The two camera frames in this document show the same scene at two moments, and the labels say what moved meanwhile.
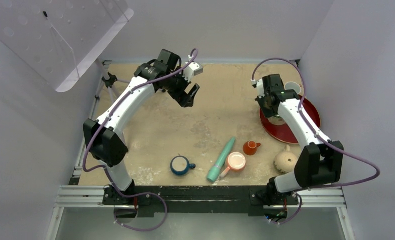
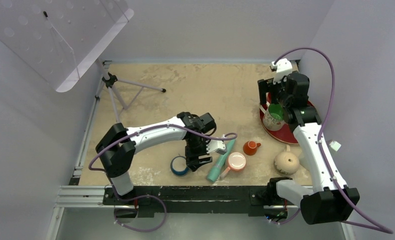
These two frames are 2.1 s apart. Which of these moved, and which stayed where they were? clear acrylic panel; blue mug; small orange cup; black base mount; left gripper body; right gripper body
Moved: right gripper body; left gripper body
Stayed: clear acrylic panel; small orange cup; black base mount; blue mug
